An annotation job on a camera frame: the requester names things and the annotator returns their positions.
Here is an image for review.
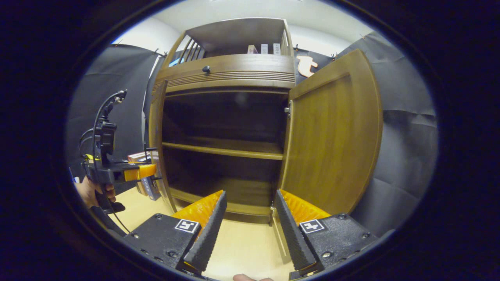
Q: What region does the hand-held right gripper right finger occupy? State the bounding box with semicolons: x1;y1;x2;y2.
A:
273;189;379;274

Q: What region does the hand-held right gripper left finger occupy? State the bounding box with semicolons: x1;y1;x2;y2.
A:
124;190;228;274

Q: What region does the wooden shoe cabinet door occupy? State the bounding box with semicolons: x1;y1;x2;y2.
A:
278;49;384;215
148;80;177;213

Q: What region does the wooden cabinet inner shelf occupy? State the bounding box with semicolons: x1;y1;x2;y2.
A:
162;137;284;160

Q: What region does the wooden cabinet drawer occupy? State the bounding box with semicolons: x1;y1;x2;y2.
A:
154;54;296;92

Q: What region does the blue book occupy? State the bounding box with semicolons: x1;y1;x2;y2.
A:
137;178;161;201

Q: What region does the black backdrop cloth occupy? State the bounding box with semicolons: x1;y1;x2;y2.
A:
66;31;439;237

